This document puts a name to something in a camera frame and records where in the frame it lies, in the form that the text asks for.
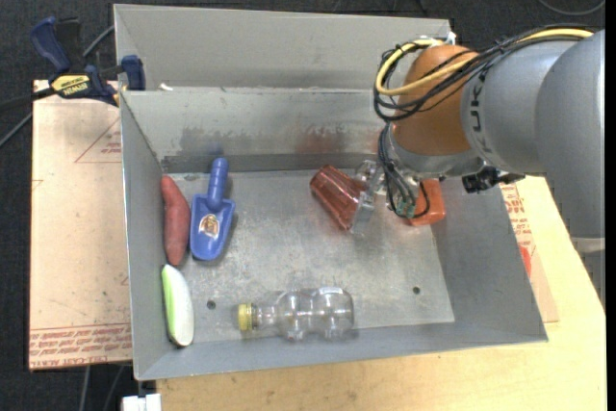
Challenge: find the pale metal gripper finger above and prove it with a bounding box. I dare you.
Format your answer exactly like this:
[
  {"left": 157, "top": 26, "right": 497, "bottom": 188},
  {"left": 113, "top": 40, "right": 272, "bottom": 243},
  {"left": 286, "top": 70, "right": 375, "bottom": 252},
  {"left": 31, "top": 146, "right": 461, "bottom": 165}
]
[
  {"left": 350, "top": 191, "right": 376, "bottom": 235},
  {"left": 356, "top": 159, "right": 385, "bottom": 192}
]

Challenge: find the clear orange plastic cup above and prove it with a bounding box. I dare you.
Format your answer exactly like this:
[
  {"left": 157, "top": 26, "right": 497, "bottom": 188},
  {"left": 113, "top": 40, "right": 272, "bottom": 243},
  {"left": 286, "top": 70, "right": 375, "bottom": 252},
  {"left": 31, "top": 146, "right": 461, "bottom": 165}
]
[{"left": 309, "top": 164, "right": 368, "bottom": 232}]

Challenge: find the orange block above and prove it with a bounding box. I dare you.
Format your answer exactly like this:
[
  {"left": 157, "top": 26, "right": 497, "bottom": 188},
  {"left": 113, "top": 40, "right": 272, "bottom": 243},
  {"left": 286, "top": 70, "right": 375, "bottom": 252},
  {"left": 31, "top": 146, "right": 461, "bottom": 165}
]
[{"left": 406, "top": 178, "right": 447, "bottom": 228}]

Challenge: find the grey metal bin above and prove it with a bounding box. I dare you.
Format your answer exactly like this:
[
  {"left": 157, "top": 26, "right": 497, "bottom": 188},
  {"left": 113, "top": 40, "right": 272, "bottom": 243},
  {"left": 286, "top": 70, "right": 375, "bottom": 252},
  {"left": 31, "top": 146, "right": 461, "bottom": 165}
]
[{"left": 113, "top": 3, "right": 550, "bottom": 382}]

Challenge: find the clear plastic bottle, yellow cap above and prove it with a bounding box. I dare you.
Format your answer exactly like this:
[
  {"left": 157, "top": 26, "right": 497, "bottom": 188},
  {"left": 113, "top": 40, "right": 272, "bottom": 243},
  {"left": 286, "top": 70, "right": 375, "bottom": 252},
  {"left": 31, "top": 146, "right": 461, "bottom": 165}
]
[{"left": 236, "top": 286, "right": 356, "bottom": 344}]

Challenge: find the blue toy trowel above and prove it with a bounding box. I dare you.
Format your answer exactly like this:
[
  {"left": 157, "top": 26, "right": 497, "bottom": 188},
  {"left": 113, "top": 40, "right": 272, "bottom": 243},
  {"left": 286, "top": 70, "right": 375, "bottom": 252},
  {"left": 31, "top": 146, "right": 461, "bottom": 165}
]
[{"left": 189, "top": 156, "right": 237, "bottom": 263}]

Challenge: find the red-brown sweet potato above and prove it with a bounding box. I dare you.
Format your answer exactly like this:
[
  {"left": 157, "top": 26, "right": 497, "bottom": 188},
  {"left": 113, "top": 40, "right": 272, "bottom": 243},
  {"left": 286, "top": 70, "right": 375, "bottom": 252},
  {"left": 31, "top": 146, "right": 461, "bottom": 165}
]
[{"left": 159, "top": 174, "right": 193, "bottom": 268}]

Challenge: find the white and green oval brush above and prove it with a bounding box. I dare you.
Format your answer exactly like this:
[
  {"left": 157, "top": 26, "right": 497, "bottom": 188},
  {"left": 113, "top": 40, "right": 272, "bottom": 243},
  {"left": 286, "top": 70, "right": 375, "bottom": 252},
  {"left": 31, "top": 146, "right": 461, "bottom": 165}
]
[{"left": 160, "top": 264, "right": 196, "bottom": 348}]

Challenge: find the brown cardboard board, red print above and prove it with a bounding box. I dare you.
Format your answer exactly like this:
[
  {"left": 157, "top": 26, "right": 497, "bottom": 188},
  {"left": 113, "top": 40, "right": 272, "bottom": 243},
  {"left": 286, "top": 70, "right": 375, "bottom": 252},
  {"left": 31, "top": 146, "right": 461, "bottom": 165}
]
[{"left": 28, "top": 79, "right": 560, "bottom": 372}]

